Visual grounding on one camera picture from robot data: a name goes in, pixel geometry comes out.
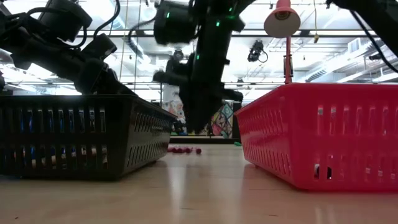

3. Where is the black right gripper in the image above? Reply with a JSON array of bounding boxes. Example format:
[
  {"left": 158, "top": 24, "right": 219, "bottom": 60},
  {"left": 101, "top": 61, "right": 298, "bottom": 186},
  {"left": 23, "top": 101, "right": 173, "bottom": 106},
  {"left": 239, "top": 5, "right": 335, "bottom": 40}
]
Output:
[{"left": 152, "top": 18, "right": 245, "bottom": 133}]

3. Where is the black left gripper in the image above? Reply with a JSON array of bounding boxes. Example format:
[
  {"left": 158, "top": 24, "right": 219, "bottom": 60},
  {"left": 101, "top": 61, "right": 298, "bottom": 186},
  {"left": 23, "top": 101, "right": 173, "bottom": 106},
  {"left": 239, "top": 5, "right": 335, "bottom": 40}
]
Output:
[{"left": 9, "top": 29, "right": 137, "bottom": 96}]

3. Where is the colourful patterned panel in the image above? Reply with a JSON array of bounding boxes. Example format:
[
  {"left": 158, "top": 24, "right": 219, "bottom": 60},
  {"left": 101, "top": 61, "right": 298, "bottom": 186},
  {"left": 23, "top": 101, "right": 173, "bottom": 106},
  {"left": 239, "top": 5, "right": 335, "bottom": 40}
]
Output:
[{"left": 161, "top": 83, "right": 234, "bottom": 139}]

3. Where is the black plastic basket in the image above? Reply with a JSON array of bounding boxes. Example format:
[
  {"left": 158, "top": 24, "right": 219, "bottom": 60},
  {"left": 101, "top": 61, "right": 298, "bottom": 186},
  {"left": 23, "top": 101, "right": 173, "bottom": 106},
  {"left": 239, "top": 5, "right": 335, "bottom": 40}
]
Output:
[{"left": 0, "top": 94, "right": 177, "bottom": 181}]

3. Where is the red plastic basket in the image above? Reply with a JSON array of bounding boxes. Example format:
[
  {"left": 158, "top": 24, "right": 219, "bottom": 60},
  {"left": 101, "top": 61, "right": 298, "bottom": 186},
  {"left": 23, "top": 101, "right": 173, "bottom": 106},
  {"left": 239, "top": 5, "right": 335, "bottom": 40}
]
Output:
[{"left": 233, "top": 82, "right": 398, "bottom": 192}]

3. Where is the red desk lamp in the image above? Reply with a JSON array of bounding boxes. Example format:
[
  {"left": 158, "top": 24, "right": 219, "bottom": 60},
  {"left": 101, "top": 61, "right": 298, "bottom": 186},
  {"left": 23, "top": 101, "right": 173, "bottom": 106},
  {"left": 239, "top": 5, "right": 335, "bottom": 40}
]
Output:
[{"left": 263, "top": 0, "right": 302, "bottom": 85}]

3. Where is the white ceiling vent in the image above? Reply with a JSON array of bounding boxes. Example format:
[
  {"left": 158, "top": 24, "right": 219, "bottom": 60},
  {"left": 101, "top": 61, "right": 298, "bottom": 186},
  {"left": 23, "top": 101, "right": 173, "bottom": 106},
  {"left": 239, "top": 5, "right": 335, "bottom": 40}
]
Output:
[{"left": 347, "top": 37, "right": 363, "bottom": 54}]

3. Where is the black metal table frame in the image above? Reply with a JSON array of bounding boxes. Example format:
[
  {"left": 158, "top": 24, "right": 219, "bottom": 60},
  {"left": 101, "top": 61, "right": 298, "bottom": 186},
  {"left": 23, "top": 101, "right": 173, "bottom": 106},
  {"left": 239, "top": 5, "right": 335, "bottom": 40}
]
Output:
[{"left": 169, "top": 136, "right": 239, "bottom": 145}]

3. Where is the black left camera cable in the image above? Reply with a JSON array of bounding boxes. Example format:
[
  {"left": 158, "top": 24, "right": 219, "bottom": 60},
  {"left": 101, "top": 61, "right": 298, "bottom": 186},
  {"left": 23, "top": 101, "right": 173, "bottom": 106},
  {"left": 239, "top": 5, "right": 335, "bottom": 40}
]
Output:
[{"left": 92, "top": 0, "right": 121, "bottom": 40}]

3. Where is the black ceiling spotlight with cable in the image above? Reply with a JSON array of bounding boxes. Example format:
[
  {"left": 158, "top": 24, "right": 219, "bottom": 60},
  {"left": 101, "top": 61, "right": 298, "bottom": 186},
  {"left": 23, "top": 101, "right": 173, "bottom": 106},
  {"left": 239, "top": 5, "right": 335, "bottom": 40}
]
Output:
[{"left": 247, "top": 39, "right": 269, "bottom": 63}]

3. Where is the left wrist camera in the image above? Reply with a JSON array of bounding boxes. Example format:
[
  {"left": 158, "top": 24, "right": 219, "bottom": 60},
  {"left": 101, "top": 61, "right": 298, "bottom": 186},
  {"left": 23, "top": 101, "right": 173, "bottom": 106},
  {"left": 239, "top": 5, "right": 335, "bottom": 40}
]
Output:
[{"left": 37, "top": 0, "right": 93, "bottom": 44}]

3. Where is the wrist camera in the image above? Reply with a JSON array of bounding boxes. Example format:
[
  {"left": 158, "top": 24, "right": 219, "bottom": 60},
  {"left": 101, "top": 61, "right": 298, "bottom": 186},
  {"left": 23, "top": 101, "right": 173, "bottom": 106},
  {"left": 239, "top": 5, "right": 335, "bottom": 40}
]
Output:
[
  {"left": 37, "top": 0, "right": 93, "bottom": 44},
  {"left": 154, "top": 0, "right": 200, "bottom": 46}
]

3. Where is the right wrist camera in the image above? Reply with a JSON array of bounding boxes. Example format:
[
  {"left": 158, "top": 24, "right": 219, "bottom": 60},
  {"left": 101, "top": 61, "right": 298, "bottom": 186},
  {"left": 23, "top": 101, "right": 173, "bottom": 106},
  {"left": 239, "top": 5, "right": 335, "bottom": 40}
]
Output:
[{"left": 154, "top": 0, "right": 200, "bottom": 46}]

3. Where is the yellow hanging cable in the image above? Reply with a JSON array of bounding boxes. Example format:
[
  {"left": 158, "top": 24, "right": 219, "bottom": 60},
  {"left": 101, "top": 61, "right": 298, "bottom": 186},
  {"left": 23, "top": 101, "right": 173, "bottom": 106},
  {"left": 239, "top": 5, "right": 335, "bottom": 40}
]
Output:
[{"left": 312, "top": 0, "right": 320, "bottom": 44}]

